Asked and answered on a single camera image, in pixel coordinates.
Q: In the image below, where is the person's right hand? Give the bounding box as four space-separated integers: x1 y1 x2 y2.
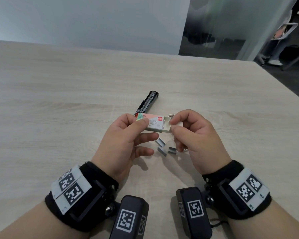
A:
169 109 232 175

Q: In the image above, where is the person's left hand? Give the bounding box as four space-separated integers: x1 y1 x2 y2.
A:
91 113 159 183

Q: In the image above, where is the pastel printed staples box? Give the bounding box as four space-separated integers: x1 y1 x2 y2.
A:
135 113 184 134

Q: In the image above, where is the black stapler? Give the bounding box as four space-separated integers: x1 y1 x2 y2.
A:
134 91 160 117

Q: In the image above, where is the person's left forearm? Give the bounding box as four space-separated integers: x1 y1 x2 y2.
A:
0 201 91 239

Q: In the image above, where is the person's right forearm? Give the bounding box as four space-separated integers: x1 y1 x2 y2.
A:
228 205 299 239

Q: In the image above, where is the frosted glass door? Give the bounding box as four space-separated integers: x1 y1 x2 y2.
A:
178 0 299 62

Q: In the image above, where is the white office chair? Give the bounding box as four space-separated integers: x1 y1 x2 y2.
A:
276 22 299 41

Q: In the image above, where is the black right wrist strap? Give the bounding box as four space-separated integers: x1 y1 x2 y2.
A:
202 160 272 220

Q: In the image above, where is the black wrist strap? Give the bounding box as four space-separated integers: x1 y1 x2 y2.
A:
202 160 272 220
45 161 119 233

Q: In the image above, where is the black left wrist strap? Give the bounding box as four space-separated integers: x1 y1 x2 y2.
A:
45 161 119 233

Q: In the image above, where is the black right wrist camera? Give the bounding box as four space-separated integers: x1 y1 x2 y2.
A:
176 187 213 239

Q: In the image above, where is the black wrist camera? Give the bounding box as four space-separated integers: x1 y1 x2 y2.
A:
109 195 150 239
176 187 213 239

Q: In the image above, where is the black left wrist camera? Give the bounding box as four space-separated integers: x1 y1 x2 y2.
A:
109 195 150 239

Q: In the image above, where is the black right camera cable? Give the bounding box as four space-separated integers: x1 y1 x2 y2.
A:
209 219 229 228

